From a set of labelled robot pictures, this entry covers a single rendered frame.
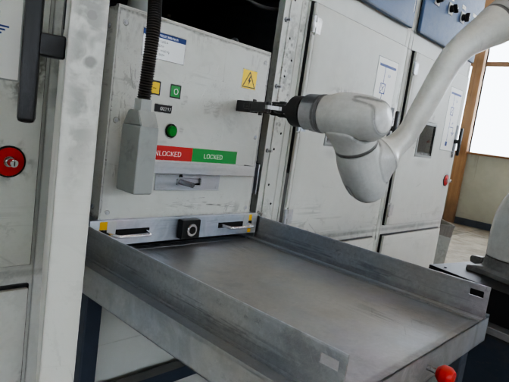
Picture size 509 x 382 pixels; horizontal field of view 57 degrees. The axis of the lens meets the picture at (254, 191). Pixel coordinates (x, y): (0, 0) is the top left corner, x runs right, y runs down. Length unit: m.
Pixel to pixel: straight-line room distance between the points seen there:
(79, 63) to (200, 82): 0.82
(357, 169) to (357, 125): 0.13
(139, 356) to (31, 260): 0.41
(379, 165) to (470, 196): 8.15
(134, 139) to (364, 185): 0.53
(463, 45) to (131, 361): 1.12
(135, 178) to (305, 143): 0.69
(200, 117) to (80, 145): 0.82
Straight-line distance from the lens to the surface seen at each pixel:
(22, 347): 1.12
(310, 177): 1.58
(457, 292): 1.14
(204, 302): 0.79
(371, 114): 1.02
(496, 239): 1.56
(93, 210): 1.13
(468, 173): 9.28
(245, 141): 1.36
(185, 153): 1.22
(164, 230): 1.21
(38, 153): 1.01
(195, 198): 1.26
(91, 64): 0.43
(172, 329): 0.81
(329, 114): 1.06
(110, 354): 1.26
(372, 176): 1.13
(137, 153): 1.00
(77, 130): 0.43
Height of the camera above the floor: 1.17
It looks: 7 degrees down
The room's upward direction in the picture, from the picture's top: 8 degrees clockwise
